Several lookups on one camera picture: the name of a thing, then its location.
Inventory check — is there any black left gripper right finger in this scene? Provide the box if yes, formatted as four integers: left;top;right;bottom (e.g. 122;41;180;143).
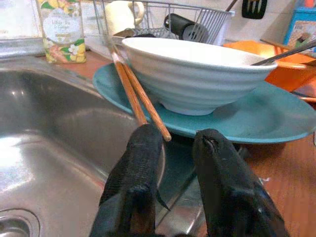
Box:
192;128;289;237

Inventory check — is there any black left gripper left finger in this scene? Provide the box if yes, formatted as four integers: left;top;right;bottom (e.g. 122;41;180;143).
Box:
89;123;171;237

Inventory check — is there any brown wooden chopstick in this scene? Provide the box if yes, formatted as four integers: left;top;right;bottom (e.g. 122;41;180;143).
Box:
115;52;172;142
108;45;149;126

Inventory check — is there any teal plate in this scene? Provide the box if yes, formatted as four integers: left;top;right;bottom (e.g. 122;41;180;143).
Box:
92;63;316;145

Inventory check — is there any stainless steel double sink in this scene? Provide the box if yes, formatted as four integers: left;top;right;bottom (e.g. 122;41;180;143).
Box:
0;37;205;237

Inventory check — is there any white ribbed bowl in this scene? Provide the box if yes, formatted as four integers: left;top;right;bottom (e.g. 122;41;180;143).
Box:
121;37;278;116

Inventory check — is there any orange bowl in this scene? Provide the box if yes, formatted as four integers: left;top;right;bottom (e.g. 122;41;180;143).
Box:
223;40;316;92

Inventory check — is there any clear dish rack tray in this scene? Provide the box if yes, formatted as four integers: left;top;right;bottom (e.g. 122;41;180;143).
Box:
83;37;124;60

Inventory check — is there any metal sink drain strainer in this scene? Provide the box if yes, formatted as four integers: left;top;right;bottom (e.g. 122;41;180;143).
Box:
0;209;40;237

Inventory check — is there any black bottle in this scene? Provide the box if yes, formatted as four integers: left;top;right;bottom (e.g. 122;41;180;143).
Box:
164;13;209;42

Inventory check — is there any cream mug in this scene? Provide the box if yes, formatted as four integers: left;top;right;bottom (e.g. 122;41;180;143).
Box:
105;0;145;35

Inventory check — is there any floral soap dispenser bottle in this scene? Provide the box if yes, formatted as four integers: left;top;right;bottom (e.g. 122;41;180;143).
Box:
36;0;87;64

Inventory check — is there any blue printed box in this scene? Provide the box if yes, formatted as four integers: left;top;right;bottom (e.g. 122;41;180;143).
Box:
283;6;316;50

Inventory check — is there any black slotted spatula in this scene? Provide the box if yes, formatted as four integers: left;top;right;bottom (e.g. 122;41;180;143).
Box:
241;0;268;20

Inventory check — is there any metal utensil handle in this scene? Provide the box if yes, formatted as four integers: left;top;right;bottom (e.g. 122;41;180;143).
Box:
250;39;316;66

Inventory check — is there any wire dish rack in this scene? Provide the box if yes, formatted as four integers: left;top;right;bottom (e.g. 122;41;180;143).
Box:
92;0;234;45

